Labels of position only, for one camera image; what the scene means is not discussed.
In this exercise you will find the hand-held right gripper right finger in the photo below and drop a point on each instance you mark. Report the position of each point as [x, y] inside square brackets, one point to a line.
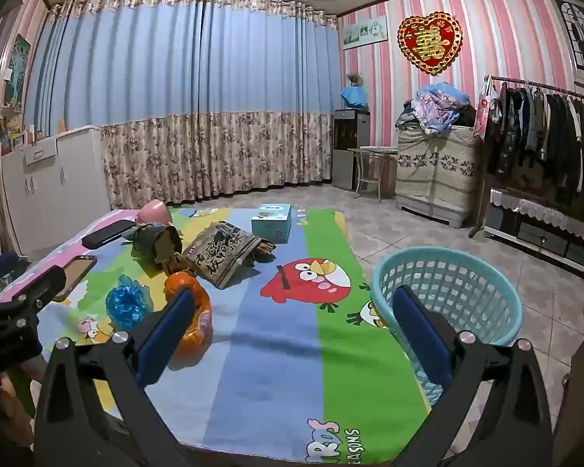
[423, 335]

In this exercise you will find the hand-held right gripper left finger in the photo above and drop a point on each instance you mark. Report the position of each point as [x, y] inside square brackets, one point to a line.
[168, 335]

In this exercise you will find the orange snack packet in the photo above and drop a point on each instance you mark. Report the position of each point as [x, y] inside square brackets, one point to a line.
[202, 304]

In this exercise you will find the blue plastic bag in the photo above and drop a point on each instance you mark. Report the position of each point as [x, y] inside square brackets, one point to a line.
[126, 301]

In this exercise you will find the brown wrapper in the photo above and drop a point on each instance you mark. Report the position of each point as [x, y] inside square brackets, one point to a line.
[180, 265]

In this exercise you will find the light blue plastic basket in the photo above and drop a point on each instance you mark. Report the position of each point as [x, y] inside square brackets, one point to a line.
[491, 296]

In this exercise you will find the brown patterned bag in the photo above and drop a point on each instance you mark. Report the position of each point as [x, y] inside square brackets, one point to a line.
[228, 253]

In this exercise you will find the phone with brown case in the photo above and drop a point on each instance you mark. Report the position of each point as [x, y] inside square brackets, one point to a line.
[78, 275]

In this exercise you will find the black phone case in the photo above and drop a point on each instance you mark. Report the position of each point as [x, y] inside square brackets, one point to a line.
[108, 233]

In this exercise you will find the printed cartoon blanket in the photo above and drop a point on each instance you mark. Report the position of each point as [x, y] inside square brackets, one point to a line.
[272, 350]

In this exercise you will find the white cabinet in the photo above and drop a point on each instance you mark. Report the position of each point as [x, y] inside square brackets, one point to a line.
[68, 180]

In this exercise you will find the grey washing machine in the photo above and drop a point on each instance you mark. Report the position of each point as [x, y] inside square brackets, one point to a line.
[433, 211]

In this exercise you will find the pink cup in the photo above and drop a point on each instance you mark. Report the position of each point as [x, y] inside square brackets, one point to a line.
[153, 211]

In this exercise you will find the small white bottle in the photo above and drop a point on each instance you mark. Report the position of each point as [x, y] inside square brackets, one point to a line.
[30, 133]

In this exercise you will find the teal cardboard box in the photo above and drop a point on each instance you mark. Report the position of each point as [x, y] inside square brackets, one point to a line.
[271, 226]

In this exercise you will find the low dark cabinet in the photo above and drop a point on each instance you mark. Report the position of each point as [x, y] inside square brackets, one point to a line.
[540, 238]

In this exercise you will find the white lace cloth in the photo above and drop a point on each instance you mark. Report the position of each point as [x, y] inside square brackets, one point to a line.
[530, 206]

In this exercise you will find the beige patterned cover cloth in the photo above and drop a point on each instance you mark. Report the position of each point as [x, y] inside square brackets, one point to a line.
[438, 165]

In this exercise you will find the grey water dispenser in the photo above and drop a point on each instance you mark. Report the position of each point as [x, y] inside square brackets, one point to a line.
[350, 155]

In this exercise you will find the dark clothes pile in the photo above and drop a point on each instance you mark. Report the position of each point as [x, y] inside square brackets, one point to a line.
[408, 114]

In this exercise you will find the pink hanging bag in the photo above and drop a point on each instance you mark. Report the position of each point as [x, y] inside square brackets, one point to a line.
[483, 112]

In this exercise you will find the floral cloth bundle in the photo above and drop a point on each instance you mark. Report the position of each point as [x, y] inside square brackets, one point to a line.
[440, 104]

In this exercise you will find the row of hanging clothes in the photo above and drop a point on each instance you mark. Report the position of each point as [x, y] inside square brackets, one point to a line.
[545, 131]

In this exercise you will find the blue curtain with floral trim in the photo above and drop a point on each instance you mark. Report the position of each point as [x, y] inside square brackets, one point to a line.
[175, 82]

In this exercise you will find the blue cloth cover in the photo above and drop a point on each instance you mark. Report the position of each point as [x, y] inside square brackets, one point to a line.
[354, 97]

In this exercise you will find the small potted plant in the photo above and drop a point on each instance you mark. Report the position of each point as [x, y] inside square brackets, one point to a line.
[354, 79]

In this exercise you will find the metal clothes rack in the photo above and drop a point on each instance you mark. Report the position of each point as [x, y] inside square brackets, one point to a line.
[540, 86]

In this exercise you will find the small photo frame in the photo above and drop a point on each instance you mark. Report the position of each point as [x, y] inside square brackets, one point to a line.
[18, 142]

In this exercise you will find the cartoon wall poster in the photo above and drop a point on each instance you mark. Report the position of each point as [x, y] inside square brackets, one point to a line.
[9, 126]

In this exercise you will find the metal frame stool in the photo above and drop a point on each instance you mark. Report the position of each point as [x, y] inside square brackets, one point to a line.
[372, 151]

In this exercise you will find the green wall poster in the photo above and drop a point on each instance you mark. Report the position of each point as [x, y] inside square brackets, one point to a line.
[17, 73]

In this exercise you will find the red heart wall decoration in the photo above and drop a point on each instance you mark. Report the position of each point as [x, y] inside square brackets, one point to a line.
[429, 44]

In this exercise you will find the landscape wall picture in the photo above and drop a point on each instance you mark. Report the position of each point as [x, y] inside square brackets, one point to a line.
[365, 32]

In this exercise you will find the window print wall poster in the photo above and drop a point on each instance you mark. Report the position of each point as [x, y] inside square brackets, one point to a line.
[579, 39]

